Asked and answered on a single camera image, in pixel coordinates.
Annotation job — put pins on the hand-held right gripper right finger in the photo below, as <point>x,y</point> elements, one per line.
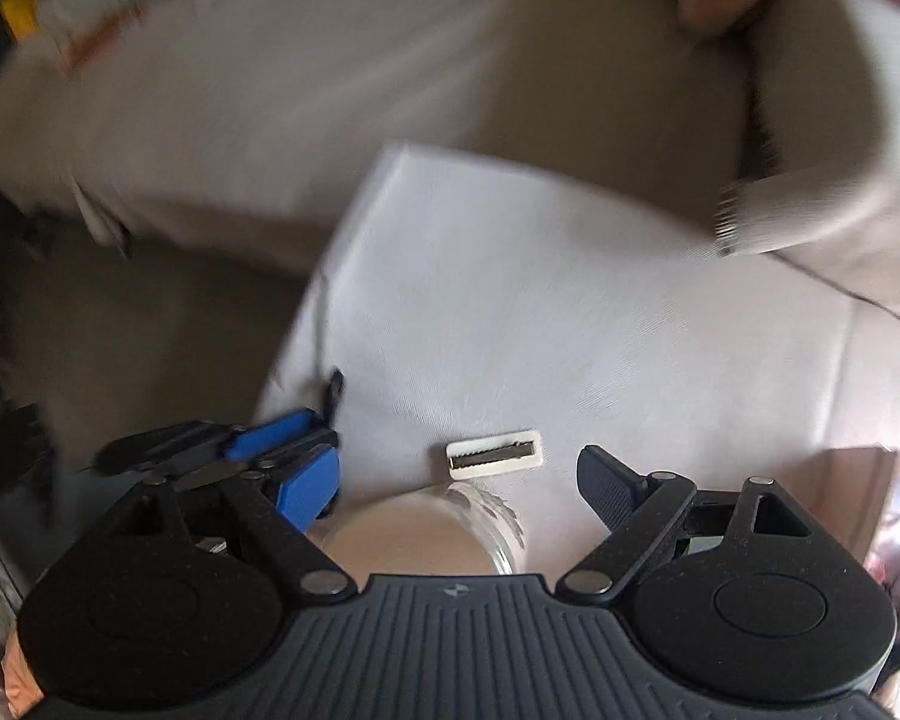
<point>607,491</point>

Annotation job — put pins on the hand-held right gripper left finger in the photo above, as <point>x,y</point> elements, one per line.
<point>307,491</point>

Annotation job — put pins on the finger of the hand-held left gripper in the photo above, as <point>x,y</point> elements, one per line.
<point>292,454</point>
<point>270,433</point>

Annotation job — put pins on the black zipper pull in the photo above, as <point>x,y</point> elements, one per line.
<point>334,388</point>

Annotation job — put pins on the clear glass jar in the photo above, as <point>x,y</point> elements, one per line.
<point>412,540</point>

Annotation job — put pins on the white hair clip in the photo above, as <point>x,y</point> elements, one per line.
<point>495,454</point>

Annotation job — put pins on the white fabric cushion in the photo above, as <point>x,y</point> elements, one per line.
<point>570,330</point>

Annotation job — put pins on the beige cushion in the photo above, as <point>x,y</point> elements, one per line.
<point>817,127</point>

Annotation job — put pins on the yellow toy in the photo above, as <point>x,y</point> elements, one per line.
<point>16,11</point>

